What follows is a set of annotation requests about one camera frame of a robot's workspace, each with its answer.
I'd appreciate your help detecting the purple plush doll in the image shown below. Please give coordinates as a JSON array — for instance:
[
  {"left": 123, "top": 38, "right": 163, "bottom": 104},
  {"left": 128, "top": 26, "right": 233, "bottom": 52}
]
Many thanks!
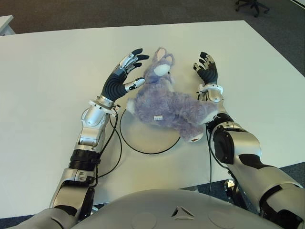
[{"left": 126, "top": 47, "right": 219, "bottom": 143}]

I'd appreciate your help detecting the black office chair base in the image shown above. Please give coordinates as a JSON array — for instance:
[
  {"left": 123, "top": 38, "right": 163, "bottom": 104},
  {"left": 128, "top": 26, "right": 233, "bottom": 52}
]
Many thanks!
[{"left": 234, "top": 0, "right": 270, "bottom": 18}]

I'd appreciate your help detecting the silver robot torso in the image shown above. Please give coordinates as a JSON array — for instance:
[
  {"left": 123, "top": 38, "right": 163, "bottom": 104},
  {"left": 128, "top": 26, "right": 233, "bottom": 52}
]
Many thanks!
[{"left": 71, "top": 188, "right": 284, "bottom": 229}]

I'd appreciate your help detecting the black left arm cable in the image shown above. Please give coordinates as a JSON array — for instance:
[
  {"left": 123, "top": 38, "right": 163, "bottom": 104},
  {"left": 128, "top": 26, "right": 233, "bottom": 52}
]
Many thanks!
[{"left": 94, "top": 107, "right": 123, "bottom": 187}]

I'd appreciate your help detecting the white desk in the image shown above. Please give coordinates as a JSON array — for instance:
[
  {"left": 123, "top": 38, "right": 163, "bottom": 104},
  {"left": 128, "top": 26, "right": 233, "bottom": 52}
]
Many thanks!
[{"left": 0, "top": 15, "right": 16, "bottom": 36}]

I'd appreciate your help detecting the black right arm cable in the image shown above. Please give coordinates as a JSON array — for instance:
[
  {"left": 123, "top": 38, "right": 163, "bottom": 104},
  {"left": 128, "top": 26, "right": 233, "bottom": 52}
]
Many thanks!
[{"left": 197, "top": 92, "right": 214, "bottom": 198}]

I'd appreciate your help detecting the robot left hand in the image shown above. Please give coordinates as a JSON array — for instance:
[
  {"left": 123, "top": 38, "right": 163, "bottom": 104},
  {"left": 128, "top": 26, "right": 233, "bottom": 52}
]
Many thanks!
[{"left": 101, "top": 48, "right": 150, "bottom": 102}]

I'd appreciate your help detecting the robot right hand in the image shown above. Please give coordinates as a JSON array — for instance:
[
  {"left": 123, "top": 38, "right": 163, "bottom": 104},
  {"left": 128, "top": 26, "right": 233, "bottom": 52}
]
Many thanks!
[{"left": 193, "top": 51, "right": 219, "bottom": 85}]

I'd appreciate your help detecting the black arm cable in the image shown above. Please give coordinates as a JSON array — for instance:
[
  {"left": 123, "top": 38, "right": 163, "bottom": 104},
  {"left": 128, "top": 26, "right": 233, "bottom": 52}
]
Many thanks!
[
  {"left": 94, "top": 107, "right": 123, "bottom": 187},
  {"left": 197, "top": 92, "right": 214, "bottom": 198}
]

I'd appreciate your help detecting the white plate black rim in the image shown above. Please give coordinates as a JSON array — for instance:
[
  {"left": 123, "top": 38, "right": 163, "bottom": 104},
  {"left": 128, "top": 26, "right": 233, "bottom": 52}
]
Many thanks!
[{"left": 119, "top": 111, "right": 183, "bottom": 155}]

